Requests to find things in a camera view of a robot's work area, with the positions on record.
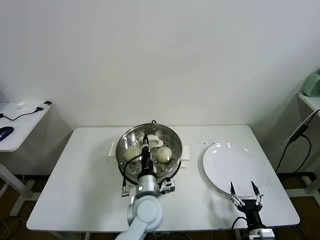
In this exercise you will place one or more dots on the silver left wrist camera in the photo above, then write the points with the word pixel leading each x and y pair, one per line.
pixel 168 186

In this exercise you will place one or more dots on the white side desk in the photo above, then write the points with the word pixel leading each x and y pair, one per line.
pixel 310 101
pixel 22 127

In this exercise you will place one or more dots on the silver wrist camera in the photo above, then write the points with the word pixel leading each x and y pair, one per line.
pixel 262 233
pixel 168 186

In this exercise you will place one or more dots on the small white plastic object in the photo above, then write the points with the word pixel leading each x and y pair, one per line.
pixel 21 105

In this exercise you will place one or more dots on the round glass pot lid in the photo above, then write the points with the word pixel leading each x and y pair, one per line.
pixel 156 142

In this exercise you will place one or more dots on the cream electric cooker base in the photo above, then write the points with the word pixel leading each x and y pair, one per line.
pixel 183 163

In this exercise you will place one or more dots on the perforated steel steamer basket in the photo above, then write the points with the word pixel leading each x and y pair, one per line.
pixel 185 152

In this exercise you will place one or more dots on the grey USB adapter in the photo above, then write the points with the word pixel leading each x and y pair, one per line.
pixel 46 104

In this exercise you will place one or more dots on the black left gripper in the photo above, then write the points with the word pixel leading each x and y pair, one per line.
pixel 145 162

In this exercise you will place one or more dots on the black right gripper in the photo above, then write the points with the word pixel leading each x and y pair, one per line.
pixel 251 212

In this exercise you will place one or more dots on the white steamed baozi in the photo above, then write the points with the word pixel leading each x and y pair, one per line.
pixel 163 155
pixel 131 154

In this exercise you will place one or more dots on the blue computer mouse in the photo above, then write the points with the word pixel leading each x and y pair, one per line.
pixel 5 132

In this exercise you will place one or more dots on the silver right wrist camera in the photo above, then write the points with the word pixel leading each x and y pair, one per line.
pixel 262 233

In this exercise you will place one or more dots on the white round plate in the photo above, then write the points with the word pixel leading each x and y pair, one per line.
pixel 225 165

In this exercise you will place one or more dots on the mint green appliance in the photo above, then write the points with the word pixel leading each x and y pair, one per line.
pixel 312 83

